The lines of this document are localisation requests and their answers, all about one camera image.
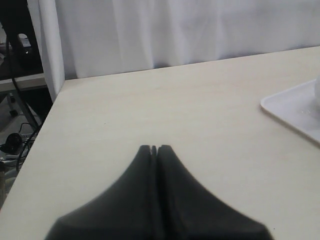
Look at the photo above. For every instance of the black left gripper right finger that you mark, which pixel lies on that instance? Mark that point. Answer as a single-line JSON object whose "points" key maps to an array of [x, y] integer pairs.
{"points": [[191, 212]]}

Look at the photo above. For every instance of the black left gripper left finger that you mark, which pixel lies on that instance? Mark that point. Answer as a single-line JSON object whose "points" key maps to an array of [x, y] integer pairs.
{"points": [[125, 211]]}

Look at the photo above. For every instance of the white rectangular plastic tray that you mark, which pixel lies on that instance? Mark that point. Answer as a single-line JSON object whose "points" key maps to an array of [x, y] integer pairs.
{"points": [[292, 108]]}

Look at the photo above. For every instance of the white plush snowman toy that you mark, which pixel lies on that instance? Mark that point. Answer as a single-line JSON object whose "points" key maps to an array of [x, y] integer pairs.
{"points": [[315, 102]]}

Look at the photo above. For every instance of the grey side table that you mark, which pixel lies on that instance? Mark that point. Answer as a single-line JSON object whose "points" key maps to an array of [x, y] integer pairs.
{"points": [[33, 94]]}

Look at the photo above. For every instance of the white backdrop curtain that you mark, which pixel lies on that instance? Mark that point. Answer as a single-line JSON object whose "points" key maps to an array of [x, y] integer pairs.
{"points": [[89, 38]]}

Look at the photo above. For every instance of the dark monitor stand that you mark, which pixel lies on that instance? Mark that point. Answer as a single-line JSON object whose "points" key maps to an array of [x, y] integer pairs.
{"points": [[20, 35]]}

